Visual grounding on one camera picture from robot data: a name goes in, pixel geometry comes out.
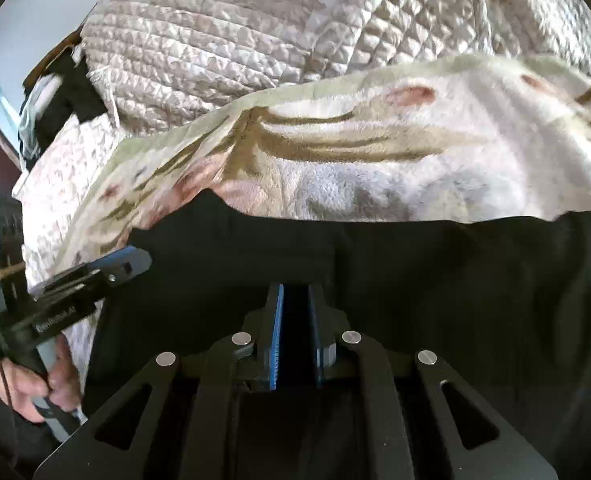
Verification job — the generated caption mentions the person's left hand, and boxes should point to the person's left hand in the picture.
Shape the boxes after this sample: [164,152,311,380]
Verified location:
[0,335,84,422]

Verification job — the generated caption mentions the brown wooden board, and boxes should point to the brown wooden board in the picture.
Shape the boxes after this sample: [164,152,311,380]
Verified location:
[23,30,84,86]

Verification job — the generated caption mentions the black pants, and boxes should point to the black pants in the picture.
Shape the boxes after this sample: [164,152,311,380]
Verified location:
[83,190,591,480]

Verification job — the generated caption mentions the black cloth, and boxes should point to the black cloth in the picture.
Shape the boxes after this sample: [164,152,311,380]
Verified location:
[18,55,109,161]

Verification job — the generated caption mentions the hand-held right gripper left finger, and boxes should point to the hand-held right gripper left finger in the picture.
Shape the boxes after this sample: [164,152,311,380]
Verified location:
[33,282,286,480]

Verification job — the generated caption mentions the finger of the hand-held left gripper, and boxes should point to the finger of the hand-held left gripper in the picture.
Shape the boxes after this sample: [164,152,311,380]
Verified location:
[30,249,154,311]
[78,251,132,276]

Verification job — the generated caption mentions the floral quilted pillow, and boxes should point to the floral quilted pillow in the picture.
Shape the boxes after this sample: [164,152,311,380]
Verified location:
[13,110,141,286]

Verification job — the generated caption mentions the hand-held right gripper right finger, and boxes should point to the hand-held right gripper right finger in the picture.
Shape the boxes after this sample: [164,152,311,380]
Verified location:
[308,282,559,480]

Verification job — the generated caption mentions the person's left forearm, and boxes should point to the person's left forearm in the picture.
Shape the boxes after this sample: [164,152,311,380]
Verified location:
[0,385,61,480]

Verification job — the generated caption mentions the grey quilted bedspread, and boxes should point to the grey quilted bedspread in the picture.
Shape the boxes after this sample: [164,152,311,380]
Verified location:
[78,0,591,136]

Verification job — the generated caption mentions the white olive fleece blanket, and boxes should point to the white olive fleece blanket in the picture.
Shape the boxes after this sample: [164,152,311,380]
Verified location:
[26,52,591,306]

